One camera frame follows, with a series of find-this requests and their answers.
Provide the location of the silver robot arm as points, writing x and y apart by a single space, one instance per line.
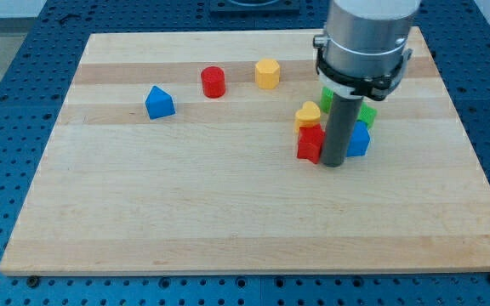
362 49

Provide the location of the blue triangle block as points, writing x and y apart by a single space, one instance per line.
159 104

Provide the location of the red star block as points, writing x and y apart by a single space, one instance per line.
310 142

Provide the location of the wooden board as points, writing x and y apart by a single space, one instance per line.
217 188

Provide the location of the yellow heart block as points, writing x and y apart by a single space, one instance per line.
307 116

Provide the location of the red cylinder block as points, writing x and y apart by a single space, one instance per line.
213 82

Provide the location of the yellow hexagon block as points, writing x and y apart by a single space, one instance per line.
267 73

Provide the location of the green block left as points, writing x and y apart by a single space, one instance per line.
326 100

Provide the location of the green block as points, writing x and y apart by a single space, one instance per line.
326 100
367 114

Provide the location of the blue cube block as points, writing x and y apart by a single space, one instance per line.
359 140

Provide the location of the green block right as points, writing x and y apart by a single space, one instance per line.
367 114

